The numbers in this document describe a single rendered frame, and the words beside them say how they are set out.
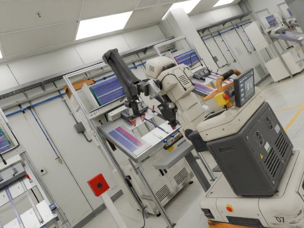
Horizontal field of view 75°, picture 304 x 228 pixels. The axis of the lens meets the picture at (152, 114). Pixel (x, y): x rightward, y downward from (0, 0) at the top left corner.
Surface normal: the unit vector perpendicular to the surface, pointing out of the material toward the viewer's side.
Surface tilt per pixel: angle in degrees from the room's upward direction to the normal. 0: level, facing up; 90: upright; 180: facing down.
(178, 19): 90
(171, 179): 90
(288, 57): 90
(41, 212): 47
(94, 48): 90
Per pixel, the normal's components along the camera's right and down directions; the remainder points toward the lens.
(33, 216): 0.00, -0.79
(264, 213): -0.66, 0.40
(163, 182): 0.48, -0.27
